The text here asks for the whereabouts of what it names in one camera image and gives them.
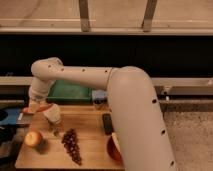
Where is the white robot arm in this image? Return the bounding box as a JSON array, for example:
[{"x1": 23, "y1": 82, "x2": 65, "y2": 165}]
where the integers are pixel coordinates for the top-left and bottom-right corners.
[{"x1": 29, "y1": 57, "x2": 178, "y2": 171}]

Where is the red yellow apple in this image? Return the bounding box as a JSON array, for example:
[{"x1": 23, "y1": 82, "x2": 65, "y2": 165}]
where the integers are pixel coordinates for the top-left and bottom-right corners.
[{"x1": 24, "y1": 131, "x2": 43, "y2": 148}]

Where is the dark grape bunch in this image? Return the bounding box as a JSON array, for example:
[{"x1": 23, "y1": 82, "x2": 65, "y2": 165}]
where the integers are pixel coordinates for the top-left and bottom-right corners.
[{"x1": 61, "y1": 129, "x2": 82, "y2": 165}]

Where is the blue object left of table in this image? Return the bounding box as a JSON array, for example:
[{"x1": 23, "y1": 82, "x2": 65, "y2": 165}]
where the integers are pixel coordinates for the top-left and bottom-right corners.
[{"x1": 0, "y1": 108, "x2": 22, "y2": 125}]

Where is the black remote control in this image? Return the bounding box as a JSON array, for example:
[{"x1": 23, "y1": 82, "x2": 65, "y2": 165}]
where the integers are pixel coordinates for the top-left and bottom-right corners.
[{"x1": 102, "y1": 113, "x2": 114, "y2": 135}]

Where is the white paper cup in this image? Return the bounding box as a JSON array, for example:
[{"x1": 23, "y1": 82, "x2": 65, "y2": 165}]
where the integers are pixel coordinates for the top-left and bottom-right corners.
[{"x1": 43, "y1": 104, "x2": 61, "y2": 124}]

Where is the green plastic tray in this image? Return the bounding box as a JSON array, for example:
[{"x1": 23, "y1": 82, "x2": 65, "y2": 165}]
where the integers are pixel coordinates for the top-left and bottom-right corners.
[{"x1": 47, "y1": 80, "x2": 92, "y2": 103}]

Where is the brown bowl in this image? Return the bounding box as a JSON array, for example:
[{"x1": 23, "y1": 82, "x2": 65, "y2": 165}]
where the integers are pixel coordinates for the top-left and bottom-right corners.
[{"x1": 106, "y1": 136, "x2": 122, "y2": 162}]

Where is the blue lidded small container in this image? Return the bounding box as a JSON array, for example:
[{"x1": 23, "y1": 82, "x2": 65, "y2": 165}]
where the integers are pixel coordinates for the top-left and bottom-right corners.
[{"x1": 92, "y1": 90, "x2": 107, "y2": 110}]

